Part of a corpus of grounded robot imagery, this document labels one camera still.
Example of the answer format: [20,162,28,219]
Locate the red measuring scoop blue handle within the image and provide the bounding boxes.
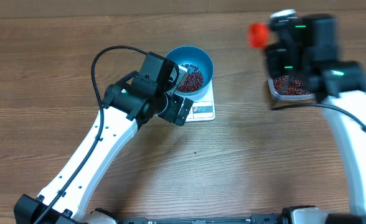
[248,23,270,49]

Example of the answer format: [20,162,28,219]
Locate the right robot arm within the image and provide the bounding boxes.
[264,9,366,223]

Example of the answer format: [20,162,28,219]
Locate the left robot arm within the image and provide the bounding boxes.
[14,52,193,223]

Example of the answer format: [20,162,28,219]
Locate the white digital kitchen scale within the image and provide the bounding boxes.
[180,81,216,123]

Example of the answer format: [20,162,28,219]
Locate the red beans in bowl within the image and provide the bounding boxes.
[177,63,204,93]

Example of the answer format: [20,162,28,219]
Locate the blue bowl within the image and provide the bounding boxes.
[166,46,214,94]

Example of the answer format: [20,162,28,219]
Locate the red beans in container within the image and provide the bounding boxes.
[273,76,309,96]

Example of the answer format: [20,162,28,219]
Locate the clear plastic container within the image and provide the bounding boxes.
[268,78,314,101]

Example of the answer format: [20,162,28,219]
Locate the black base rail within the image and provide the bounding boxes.
[111,213,292,224]

